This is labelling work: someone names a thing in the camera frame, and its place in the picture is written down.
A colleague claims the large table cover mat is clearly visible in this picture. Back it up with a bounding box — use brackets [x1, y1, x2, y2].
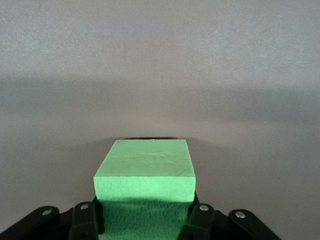
[0, 0, 320, 240]

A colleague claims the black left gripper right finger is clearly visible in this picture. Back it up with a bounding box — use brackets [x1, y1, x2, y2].
[178, 192, 282, 240]

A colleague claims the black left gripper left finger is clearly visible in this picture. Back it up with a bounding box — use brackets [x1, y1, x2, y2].
[4, 197, 105, 240]

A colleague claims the green foam cube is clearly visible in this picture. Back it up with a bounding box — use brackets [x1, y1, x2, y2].
[92, 139, 197, 240]

